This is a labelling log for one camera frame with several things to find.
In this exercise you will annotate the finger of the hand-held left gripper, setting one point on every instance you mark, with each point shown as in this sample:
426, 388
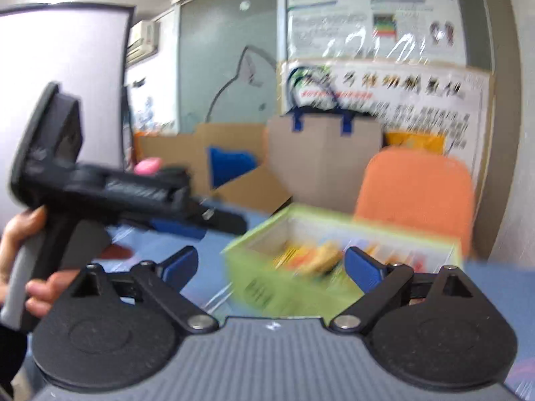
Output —
217, 222

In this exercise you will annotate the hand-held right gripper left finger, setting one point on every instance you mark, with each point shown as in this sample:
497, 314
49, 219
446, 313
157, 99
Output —
180, 264

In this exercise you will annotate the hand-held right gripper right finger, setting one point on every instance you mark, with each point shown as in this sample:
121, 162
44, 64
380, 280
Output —
364, 269

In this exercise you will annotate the pile of assorted snack packets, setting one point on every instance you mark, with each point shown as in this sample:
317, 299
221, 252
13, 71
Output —
317, 257

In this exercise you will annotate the green cardboard box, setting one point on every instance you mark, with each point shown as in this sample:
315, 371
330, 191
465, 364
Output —
259, 275

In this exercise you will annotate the person's left hand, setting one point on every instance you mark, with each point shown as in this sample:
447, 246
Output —
19, 229

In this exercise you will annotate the blue plastic object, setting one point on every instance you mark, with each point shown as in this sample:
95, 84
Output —
230, 165

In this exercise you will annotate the brown cardboard carton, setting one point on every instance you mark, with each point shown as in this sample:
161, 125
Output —
175, 150

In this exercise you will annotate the clear bottle pink cap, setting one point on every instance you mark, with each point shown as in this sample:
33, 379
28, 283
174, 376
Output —
147, 166

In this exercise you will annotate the orange chair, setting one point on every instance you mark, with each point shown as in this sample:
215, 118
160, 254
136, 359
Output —
413, 192

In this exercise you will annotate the white screen panel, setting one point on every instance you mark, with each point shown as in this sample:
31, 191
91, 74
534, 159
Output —
62, 50

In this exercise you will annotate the blue striped tablecloth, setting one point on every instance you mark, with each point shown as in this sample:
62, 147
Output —
493, 284

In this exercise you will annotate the yellow bag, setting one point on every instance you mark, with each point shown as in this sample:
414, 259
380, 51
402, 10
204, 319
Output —
413, 141

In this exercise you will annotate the white air conditioner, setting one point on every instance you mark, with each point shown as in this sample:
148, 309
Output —
142, 37

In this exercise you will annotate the frosted glass panel cat drawing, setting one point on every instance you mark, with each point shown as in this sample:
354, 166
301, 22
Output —
209, 50

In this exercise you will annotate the framed text wall poster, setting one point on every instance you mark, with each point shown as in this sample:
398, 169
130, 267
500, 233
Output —
418, 104

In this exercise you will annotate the glossy wall poster with charts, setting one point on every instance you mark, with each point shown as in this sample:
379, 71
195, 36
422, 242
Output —
326, 21

